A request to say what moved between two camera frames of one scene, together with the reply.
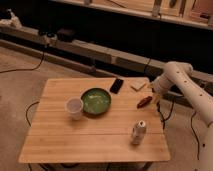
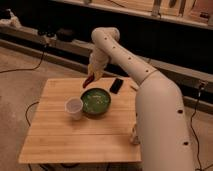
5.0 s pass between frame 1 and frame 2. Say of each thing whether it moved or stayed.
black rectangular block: stayed
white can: stayed
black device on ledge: stayed
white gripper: moved
